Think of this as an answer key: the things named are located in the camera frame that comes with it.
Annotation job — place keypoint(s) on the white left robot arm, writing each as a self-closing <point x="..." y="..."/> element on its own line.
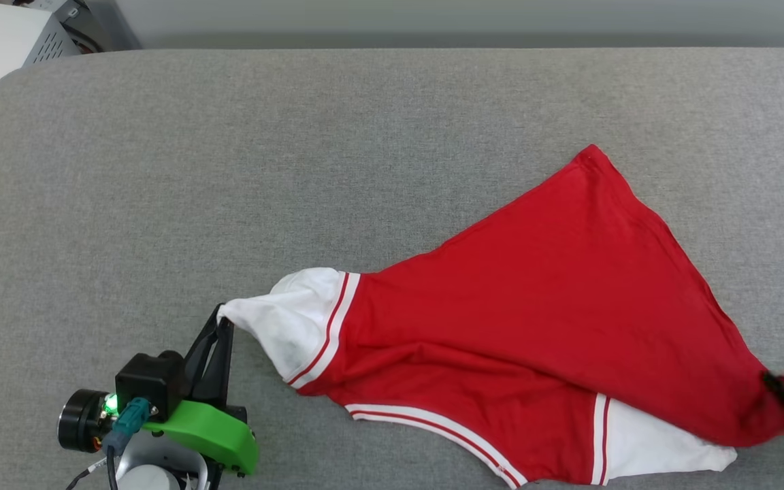
<point x="154" y="473"/>

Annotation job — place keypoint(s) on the red and white jersey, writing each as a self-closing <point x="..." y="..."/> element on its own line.
<point x="555" y="306"/>

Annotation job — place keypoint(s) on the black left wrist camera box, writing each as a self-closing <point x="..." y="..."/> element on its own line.
<point x="150" y="382"/>

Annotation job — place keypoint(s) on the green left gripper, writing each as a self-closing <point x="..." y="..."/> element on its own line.
<point x="218" y="432"/>

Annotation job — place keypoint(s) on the white partition panel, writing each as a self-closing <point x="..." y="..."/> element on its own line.
<point x="467" y="17"/>

